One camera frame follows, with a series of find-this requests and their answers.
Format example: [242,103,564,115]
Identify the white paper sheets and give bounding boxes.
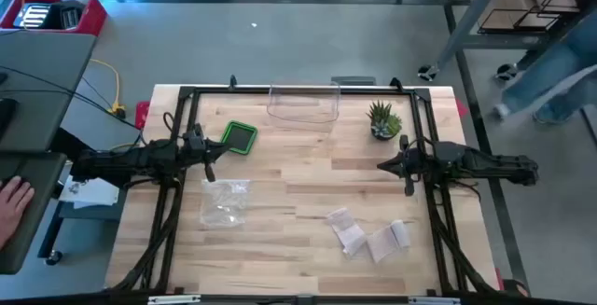
[59,173,121,210]

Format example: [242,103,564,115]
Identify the black device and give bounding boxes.
[46,0,88,31]

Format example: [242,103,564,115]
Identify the clear plastic bag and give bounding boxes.
[200,178,252,229]

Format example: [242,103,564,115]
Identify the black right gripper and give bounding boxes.
[376,134,428,198]

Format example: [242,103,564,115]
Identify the black caster wheel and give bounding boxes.
[494,62,519,81]
[417,63,439,82]

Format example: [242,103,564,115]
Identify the white elastic bandage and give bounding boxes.
[325,206,412,264]

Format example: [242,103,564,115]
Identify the grey metal-frame table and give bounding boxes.
[417,0,597,82]

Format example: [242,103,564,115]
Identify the silver bracket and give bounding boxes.
[408,297,461,305]
[147,295,201,305]

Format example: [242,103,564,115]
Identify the black wire rack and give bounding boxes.
[478,0,597,35]

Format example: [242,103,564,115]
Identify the clear plastic container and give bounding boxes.
[266,82,341,125]

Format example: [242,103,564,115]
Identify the black base beam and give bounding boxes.
[0,290,597,305]

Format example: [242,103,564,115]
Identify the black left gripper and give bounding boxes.
[179,124,230,184]

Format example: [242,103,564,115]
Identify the black looped cable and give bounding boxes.
[161,111,187,143]

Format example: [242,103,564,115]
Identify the person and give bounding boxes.
[492,8,597,125]

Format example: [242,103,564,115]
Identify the succulent in black pot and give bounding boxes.
[366,100,403,142]

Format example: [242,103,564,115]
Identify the small grey desk panel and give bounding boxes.
[0,152,69,276]

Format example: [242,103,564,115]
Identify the large grey desk panel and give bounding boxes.
[0,29,98,155]

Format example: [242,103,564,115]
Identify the silver ribbed device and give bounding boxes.
[12,4,51,30]

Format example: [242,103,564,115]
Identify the person's hand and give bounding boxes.
[0,175,36,250]

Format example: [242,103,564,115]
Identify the dark desk base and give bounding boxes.
[36,200,125,267]

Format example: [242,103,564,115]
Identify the red plastic crate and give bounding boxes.
[0,0,108,37]

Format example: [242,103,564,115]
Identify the yellow cable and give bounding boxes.
[88,58,141,152]

